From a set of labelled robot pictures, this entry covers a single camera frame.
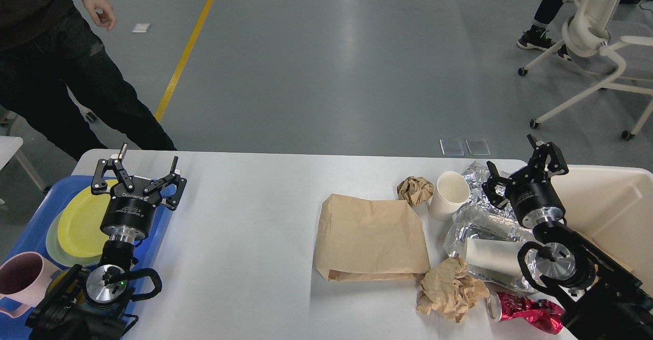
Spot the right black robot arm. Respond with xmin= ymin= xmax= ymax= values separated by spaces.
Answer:
xmin=481 ymin=134 xmax=652 ymax=339

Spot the crushed red can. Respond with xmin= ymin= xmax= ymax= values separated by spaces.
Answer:
xmin=487 ymin=292 xmax=565 ymax=335

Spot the small crumpled brown paper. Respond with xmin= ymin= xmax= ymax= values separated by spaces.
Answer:
xmin=396 ymin=176 xmax=435 ymax=207

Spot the white paper cup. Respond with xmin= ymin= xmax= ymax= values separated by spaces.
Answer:
xmin=463 ymin=237 xmax=524 ymax=277
xmin=428 ymin=171 xmax=470 ymax=221

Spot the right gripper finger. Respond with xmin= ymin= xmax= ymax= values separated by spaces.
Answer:
xmin=525 ymin=134 xmax=569 ymax=182
xmin=481 ymin=161 xmax=513 ymax=210

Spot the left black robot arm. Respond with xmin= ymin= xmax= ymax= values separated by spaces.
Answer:
xmin=26 ymin=144 xmax=187 ymax=339

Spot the pink mug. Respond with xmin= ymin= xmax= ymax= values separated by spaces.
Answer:
xmin=1 ymin=251 xmax=62 ymax=319

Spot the large crumpled brown paper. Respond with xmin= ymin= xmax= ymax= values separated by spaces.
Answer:
xmin=416 ymin=255 xmax=490 ymax=323

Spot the person in black sneakers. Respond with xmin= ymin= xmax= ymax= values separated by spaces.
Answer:
xmin=516 ymin=0 xmax=564 ymax=52

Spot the right clear floor plate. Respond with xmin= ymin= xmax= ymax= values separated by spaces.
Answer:
xmin=465 ymin=138 xmax=492 ymax=156

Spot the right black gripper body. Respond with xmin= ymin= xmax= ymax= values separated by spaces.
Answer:
xmin=508 ymin=179 xmax=565 ymax=228

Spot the yellow plate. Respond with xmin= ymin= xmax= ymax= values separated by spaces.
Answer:
xmin=57 ymin=187 xmax=111 ymax=258

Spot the person in dark clothes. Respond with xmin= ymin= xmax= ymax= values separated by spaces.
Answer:
xmin=1 ymin=0 xmax=175 ymax=160

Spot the clear floor plate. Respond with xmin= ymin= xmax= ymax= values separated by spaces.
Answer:
xmin=439 ymin=138 xmax=466 ymax=157
xmin=465 ymin=138 xmax=492 ymax=156

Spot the light green plate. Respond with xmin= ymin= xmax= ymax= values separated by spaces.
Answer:
xmin=46 ymin=212 xmax=101 ymax=268

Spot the left clear floor plate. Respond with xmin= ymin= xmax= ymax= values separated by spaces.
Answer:
xmin=439 ymin=138 xmax=466 ymax=157

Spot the brown paper in bin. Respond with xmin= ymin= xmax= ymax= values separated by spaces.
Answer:
xmin=578 ymin=232 xmax=634 ymax=274

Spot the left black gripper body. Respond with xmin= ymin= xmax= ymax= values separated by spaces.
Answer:
xmin=100 ymin=192 xmax=161 ymax=242

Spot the teal mug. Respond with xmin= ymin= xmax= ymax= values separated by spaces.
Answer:
xmin=46 ymin=268 xmax=90 ymax=305

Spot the beige plastic bin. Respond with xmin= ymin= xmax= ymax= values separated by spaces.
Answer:
xmin=545 ymin=164 xmax=653 ymax=340

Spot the brown paper bag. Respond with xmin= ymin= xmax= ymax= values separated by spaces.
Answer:
xmin=314 ymin=194 xmax=431 ymax=282

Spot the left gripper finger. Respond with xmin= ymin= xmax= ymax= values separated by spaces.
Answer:
xmin=91 ymin=143 xmax=134 ymax=197
xmin=143 ymin=156 xmax=187 ymax=212

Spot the white side table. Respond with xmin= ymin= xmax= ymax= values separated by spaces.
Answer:
xmin=1 ymin=136 xmax=48 ymax=193

